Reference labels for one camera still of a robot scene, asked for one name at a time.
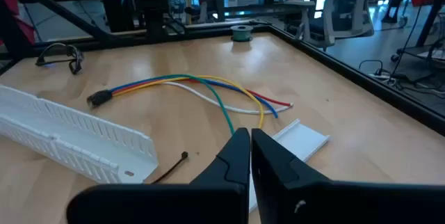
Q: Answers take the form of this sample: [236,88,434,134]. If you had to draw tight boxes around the white power strip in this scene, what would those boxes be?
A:
[367,72,396,80]

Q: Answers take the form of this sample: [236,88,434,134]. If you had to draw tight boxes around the red insulated wire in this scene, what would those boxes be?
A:
[111,77,293,108]

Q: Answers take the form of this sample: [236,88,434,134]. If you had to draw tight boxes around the white slotted cable raceway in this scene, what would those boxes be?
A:
[0,84,159,185]

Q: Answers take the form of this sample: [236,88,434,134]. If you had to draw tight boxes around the yellow insulated wire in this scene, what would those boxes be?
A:
[111,74,266,130]

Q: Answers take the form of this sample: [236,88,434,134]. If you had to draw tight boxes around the black tape roll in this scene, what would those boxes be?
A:
[229,24,254,42]

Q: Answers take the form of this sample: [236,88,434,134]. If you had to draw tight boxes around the blue insulated wire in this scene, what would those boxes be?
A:
[110,74,280,119]

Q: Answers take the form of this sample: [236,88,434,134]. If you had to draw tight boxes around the white office chair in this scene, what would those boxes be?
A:
[283,0,376,49]

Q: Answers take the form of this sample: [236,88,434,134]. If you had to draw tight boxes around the white raceway cover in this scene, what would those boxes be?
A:
[248,118,331,214]

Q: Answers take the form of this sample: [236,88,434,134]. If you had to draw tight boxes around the black wire bundle sleeve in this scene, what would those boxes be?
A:
[86,90,114,109]

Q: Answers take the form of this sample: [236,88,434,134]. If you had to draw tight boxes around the black zip tie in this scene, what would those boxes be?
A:
[150,151,190,185]

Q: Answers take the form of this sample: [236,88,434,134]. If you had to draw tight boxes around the black safety glasses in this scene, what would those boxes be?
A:
[34,42,86,76]

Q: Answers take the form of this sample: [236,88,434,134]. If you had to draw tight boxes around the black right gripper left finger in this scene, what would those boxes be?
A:
[65,128,251,224]

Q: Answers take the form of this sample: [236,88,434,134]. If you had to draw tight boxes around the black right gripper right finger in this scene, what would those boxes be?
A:
[251,128,445,224]

